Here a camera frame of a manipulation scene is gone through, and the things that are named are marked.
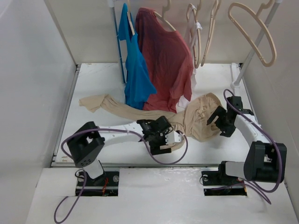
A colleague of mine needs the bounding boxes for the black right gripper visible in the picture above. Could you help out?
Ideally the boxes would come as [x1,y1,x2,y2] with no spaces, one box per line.
[207,105,236,137]

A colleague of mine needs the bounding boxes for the beige trousers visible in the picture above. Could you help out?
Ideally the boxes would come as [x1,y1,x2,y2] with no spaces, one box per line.
[78,93,221,142]

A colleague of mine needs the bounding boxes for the beige hanger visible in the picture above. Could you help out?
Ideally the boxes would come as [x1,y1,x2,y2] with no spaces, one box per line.
[127,0,135,36]
[200,0,222,67]
[227,0,278,67]
[186,1,202,69]
[154,0,176,32]

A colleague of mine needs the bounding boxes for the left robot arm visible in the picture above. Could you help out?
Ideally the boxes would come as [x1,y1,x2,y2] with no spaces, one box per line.
[64,116,181,186]

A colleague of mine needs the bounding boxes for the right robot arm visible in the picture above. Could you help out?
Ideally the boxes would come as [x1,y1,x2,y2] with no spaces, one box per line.
[207,96,287,185]

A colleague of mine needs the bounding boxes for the white garment on hanger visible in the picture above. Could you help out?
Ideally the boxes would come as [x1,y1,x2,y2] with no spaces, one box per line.
[177,5,202,109]

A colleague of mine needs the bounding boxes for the beige hanger under red shirt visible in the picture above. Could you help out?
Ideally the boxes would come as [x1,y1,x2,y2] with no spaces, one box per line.
[154,0,176,32]

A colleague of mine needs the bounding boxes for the beige hanger under white garment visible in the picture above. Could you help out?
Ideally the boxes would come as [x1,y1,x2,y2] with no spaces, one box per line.
[186,1,202,69]

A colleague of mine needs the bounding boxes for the beige hanger under blue shirt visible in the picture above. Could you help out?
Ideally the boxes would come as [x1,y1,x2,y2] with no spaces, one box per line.
[127,0,135,36]

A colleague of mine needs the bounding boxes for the blue t-shirt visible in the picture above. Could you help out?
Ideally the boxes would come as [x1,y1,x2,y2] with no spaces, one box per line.
[118,3,157,110]

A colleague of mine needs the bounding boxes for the red t-shirt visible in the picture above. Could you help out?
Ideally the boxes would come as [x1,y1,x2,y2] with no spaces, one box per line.
[135,7,192,112]

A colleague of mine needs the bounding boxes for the white clothes rack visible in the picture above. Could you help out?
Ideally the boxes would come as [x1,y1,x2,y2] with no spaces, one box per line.
[107,0,283,94]

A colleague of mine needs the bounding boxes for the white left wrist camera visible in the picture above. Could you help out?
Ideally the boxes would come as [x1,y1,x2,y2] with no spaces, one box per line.
[163,131,182,146]

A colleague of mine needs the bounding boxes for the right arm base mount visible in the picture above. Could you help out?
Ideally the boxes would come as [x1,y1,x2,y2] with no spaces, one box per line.
[200,162,247,196]

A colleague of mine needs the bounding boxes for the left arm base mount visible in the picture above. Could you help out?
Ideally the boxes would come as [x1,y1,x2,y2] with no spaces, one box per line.
[81,171,120,196]

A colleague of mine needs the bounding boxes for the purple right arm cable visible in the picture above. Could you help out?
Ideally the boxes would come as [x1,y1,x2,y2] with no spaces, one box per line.
[223,89,284,205]

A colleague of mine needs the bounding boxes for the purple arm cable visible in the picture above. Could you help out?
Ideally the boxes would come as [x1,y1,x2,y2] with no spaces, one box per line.
[223,89,284,205]
[54,130,189,224]

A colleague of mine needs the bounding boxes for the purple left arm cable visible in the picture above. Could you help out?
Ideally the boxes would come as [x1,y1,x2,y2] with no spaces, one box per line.
[54,130,189,224]

